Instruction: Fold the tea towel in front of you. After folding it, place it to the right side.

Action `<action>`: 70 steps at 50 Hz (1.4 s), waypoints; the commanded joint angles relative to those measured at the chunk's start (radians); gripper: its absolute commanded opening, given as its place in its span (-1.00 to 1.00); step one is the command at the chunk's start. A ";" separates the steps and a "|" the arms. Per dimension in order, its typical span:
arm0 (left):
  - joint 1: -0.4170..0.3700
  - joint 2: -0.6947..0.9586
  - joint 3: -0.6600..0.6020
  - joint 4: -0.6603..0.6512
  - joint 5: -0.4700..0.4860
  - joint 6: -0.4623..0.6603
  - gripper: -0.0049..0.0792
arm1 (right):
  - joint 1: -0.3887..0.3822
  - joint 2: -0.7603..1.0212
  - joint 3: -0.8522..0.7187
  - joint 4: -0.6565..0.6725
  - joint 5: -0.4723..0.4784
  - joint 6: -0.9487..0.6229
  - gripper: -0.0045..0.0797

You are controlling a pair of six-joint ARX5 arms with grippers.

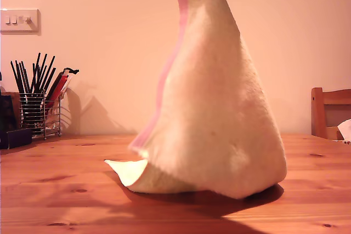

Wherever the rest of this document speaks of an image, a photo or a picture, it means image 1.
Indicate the white tissue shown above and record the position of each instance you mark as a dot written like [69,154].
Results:
[346,130]

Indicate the white light switch plate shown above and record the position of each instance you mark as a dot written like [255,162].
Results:
[20,29]

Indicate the black chopstick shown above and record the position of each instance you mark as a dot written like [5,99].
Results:
[47,74]
[17,77]
[41,72]
[26,77]
[50,78]
[21,76]
[35,72]

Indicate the wooden chair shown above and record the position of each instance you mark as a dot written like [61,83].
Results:
[316,113]

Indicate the dark blue box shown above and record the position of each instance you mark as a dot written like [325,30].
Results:
[17,138]

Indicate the cream tea towel pink trim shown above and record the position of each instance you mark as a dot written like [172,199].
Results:
[219,108]

